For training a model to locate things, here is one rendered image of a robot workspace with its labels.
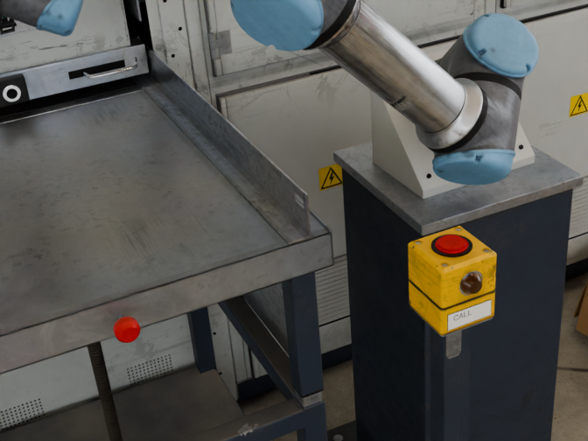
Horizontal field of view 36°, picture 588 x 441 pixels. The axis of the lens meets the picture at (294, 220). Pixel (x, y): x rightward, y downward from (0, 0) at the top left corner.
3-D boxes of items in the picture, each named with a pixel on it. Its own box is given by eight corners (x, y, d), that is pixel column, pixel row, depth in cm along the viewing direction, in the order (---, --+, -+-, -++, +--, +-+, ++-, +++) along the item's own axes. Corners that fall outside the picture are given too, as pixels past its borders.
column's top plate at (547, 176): (476, 121, 182) (477, 112, 181) (583, 185, 156) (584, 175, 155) (332, 160, 171) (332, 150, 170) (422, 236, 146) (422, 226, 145)
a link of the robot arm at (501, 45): (508, 59, 152) (549, 17, 140) (498, 129, 147) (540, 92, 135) (442, 36, 150) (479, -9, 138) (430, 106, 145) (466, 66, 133)
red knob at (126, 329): (143, 341, 116) (140, 320, 114) (119, 349, 114) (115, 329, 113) (134, 323, 119) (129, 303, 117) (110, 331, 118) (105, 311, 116)
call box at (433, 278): (495, 319, 114) (499, 250, 109) (442, 339, 112) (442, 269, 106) (459, 288, 121) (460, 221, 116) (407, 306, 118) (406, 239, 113)
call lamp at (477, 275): (488, 295, 110) (489, 271, 108) (465, 304, 109) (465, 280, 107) (481, 290, 111) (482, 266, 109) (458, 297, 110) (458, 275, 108)
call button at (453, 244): (474, 255, 111) (475, 244, 110) (446, 265, 109) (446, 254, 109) (456, 241, 114) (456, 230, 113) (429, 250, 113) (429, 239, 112)
